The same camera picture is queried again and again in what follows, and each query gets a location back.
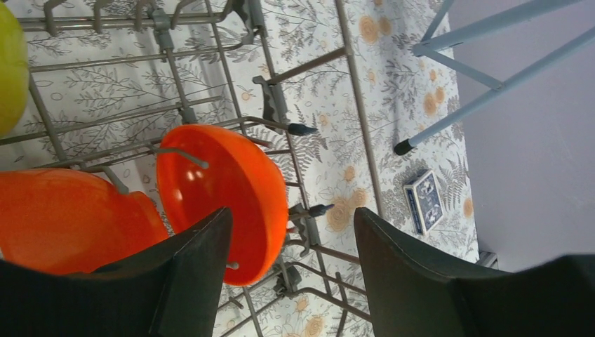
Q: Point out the grey wire dish rack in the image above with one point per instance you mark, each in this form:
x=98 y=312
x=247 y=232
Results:
x=109 y=79

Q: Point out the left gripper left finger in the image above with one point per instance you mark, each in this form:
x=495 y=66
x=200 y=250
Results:
x=169 y=289

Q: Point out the blue playing card box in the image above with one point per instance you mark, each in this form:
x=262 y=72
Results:
x=424 y=201

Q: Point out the floral tablecloth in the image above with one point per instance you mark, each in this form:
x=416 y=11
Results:
x=349 y=65

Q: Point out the yellow-green plastic bowl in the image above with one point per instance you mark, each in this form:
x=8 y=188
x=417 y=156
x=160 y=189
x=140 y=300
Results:
x=14 y=71

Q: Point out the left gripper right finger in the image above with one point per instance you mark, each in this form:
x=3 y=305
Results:
x=414 y=289

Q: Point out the orange plastic bowl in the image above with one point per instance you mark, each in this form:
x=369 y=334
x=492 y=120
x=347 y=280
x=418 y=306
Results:
x=202 y=168
x=62 y=221

